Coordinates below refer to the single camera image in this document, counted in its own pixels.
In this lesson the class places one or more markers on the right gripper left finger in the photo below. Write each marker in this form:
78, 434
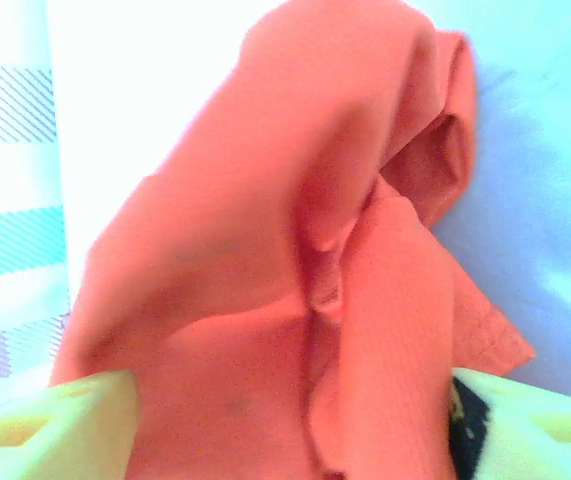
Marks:
55, 430

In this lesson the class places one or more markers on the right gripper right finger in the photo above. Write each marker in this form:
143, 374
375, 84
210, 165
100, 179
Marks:
540, 440

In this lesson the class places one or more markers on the orange mesh t-shirt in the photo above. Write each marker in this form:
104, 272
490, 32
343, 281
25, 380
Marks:
215, 250

